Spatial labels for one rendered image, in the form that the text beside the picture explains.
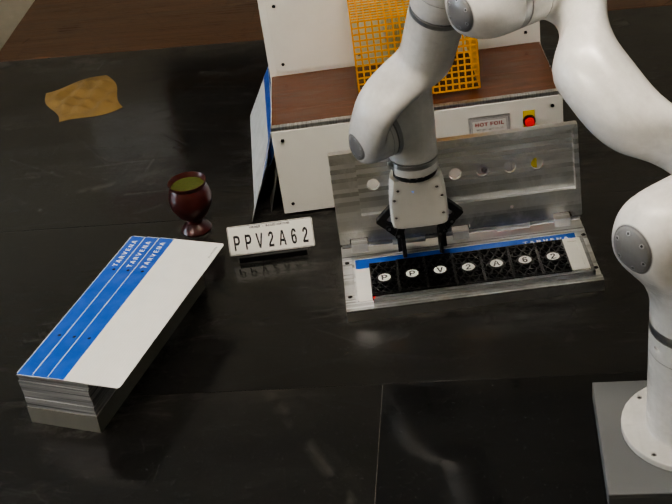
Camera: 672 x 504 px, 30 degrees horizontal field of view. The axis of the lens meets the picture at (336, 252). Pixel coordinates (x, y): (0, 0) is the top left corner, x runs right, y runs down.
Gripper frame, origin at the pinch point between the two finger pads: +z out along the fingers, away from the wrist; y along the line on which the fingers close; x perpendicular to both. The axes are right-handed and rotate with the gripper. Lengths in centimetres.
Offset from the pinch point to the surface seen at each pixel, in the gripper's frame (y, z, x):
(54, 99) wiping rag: -81, 4, 88
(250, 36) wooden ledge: -33, 4, 112
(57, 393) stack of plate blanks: -61, -3, -34
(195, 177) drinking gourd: -41.2, -5.9, 24.1
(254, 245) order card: -30.7, 1.6, 8.9
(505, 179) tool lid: 16.2, -7.9, 5.3
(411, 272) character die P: -2.7, 0.9, -7.3
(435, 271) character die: 1.4, 0.9, -7.9
